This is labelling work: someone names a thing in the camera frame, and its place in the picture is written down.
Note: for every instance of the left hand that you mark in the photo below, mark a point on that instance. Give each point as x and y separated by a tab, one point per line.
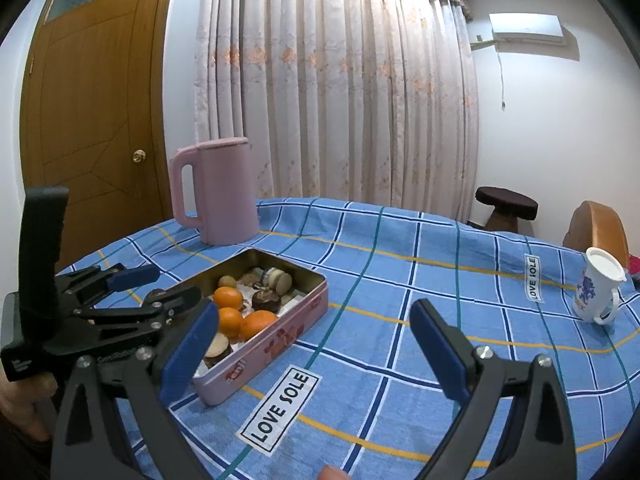
19	399

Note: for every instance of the brown leather sofa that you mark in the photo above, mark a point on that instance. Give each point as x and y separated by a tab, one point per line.
597	225

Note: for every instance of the orange tangerine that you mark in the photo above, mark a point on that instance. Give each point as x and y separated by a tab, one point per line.
230	322
256	322
228	297

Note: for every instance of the pink metal tin box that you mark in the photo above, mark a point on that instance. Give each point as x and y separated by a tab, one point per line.
303	305

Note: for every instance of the blue plaid tablecloth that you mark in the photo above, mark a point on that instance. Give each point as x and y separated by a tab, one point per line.
378	412

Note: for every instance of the right hand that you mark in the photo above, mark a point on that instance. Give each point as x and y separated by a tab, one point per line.
332	473

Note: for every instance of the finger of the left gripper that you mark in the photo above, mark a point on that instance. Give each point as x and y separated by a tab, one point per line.
178	317
87	287

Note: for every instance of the tan round longan fruit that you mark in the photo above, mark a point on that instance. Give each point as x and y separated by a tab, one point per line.
227	281

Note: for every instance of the small printed cylinder can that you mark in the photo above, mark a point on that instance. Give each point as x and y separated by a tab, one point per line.
274	279

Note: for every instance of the floral pink curtain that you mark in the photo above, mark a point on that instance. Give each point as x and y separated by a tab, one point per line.
367	100

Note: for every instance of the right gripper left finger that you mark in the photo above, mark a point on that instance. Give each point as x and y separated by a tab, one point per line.
90	439

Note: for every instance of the white air conditioner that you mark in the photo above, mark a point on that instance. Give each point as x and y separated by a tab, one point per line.
527	27

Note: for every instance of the pink electric kettle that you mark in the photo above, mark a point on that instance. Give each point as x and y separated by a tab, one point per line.
223	187

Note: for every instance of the brass door knob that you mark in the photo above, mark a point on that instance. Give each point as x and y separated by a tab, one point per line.
138	156

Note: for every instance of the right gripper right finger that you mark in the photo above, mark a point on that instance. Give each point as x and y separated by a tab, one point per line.
537	440

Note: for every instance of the white blue printed mug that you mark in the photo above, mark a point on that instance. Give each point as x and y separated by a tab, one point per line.
597	296

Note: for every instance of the dark wrinkled passion fruit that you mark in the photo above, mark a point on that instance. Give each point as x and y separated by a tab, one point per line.
266	299

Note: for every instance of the wooden door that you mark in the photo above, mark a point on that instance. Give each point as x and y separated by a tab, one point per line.
92	95

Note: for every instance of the dark round stool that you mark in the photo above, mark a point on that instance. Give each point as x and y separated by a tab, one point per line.
509	208

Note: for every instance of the dark brown chestnut fruit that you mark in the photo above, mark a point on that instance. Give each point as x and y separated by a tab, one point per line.
154	295

